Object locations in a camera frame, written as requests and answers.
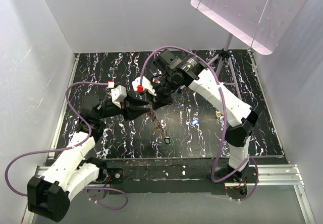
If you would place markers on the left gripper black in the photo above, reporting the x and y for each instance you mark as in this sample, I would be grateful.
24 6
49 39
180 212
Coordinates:
132 107

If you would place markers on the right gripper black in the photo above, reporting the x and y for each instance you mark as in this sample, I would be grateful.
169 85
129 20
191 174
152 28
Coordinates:
158 101

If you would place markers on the metal key organizer disc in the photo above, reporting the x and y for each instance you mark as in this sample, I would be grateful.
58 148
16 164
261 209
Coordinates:
158 126

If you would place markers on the blue key tag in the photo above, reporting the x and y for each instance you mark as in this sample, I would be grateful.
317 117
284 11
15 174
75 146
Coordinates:
194 122

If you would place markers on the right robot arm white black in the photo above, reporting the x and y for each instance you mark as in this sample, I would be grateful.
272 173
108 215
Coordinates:
197 75

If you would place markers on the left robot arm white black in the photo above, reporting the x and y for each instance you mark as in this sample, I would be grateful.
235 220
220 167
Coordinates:
51 194

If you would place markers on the green key tag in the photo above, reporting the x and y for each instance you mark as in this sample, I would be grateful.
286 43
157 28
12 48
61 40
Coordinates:
168 141

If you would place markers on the purple music stand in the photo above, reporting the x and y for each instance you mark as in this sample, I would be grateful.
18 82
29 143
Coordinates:
285 34

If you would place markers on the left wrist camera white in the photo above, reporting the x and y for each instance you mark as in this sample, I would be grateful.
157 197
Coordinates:
118 95

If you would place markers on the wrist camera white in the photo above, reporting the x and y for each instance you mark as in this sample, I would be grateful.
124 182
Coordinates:
144 86
118 95

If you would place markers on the ice cream keychain toy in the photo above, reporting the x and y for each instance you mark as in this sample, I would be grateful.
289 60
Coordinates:
155 80

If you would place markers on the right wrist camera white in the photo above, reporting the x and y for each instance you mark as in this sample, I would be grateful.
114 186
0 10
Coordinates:
144 86

